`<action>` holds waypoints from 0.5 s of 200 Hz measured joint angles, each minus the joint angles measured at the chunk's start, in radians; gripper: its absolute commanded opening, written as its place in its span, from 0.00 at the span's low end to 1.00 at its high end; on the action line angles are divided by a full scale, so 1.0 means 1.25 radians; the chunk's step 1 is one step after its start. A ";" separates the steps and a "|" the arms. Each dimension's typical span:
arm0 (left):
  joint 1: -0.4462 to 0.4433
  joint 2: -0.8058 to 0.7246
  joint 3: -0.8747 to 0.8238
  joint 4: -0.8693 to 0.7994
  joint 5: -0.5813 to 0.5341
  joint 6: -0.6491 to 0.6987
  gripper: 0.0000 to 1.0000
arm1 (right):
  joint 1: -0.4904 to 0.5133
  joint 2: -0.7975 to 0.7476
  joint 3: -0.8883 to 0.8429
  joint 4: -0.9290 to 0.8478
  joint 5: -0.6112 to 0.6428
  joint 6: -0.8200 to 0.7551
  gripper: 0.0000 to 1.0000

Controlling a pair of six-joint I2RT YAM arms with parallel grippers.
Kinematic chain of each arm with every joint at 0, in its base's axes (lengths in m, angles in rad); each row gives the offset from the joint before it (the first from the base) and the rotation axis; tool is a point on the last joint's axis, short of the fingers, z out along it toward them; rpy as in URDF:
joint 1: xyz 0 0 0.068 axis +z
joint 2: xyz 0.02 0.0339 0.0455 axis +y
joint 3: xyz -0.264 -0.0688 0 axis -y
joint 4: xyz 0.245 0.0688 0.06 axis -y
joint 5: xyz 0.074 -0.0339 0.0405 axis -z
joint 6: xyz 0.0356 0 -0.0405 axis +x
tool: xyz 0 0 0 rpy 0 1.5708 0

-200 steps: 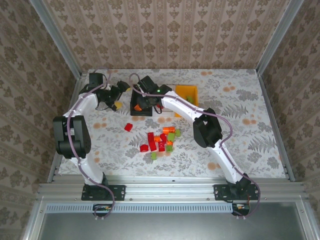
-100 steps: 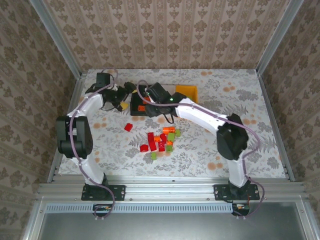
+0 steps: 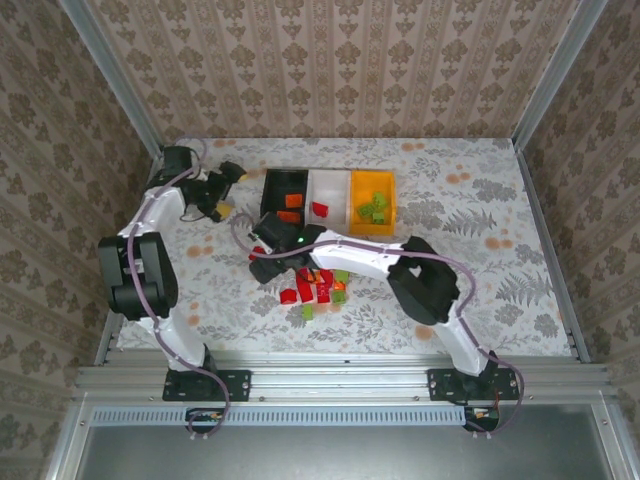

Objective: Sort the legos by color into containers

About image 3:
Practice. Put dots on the orange lego brick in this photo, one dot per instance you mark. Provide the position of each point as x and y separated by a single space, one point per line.
294 201
289 217
313 274
339 287

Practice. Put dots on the red lego brick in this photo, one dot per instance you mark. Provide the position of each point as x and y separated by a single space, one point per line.
320 210
306 287
256 253
325 287
288 296

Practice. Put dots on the green lego brick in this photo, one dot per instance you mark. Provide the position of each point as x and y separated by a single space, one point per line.
379 218
380 200
308 314
366 210
341 276
339 298

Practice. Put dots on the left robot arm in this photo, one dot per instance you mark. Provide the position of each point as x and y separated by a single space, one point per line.
145 280

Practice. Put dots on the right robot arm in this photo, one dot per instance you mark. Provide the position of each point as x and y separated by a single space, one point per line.
360 260

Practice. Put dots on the black plastic bin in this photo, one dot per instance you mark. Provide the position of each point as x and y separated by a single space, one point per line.
280 182

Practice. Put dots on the floral patterned tablecloth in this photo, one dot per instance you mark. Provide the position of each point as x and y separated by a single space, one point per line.
225 320

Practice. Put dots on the white plastic bin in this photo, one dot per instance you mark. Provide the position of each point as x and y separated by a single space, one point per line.
332 187

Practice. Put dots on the yellow plastic bin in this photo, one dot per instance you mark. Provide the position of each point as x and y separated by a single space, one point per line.
362 182

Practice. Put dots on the black electronics board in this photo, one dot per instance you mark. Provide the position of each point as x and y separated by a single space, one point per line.
205 416
482 417

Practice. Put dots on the grey metal panel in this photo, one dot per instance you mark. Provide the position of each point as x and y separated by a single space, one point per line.
350 455

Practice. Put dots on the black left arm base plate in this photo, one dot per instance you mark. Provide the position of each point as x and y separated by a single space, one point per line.
235 385

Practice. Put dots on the aluminium frame beam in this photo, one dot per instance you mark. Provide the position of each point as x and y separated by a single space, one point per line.
340 380

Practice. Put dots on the aluminium corner post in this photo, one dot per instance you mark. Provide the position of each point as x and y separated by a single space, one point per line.
560 75
112 75

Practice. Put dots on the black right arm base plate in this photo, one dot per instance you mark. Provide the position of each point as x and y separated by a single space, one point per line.
440 385

